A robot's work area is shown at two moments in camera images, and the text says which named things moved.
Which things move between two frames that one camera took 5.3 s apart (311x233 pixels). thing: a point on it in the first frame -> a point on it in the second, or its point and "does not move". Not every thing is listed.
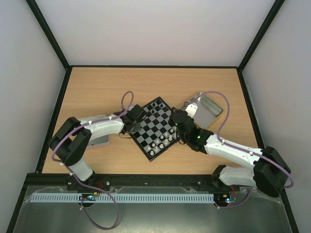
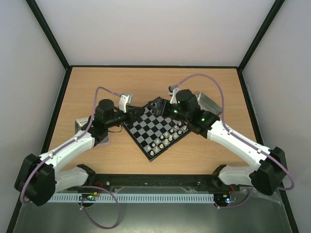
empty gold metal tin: (208, 111) does not move
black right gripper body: (177, 124) -> (164, 108)
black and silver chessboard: (156, 135) does not move
